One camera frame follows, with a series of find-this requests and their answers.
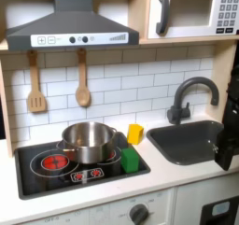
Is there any dark grey sink basin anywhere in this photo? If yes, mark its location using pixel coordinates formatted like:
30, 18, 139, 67
146, 120, 226, 166

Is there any dark grey tap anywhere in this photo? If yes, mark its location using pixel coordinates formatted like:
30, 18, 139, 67
166, 76, 220, 126

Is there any black dishwasher panel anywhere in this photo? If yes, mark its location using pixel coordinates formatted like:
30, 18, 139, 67
199, 195, 239, 225

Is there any yellow block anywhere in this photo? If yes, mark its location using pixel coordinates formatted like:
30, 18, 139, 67
126, 123, 145, 146

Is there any green block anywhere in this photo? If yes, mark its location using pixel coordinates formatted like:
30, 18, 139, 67
120, 147, 140, 174

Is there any grey oven knob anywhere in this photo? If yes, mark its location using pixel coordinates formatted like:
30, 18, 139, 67
128, 204, 149, 225

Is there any steel pot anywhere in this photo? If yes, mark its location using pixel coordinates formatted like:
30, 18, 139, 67
56, 121, 120, 165

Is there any white oven front panel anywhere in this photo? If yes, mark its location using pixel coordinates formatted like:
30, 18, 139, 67
18, 188, 176, 225

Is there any white toy microwave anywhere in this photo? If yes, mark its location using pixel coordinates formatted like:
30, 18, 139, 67
147, 0, 239, 40

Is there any wooden spoon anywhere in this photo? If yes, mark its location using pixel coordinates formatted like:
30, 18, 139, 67
75, 48, 91, 108

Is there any black toy stove top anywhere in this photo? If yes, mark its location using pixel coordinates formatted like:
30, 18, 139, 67
14, 132, 151, 201

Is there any wooden slotted spatula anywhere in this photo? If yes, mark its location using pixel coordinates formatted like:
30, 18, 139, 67
26, 49, 49, 114

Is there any grey range hood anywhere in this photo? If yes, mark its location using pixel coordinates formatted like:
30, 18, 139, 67
6, 0, 140, 51

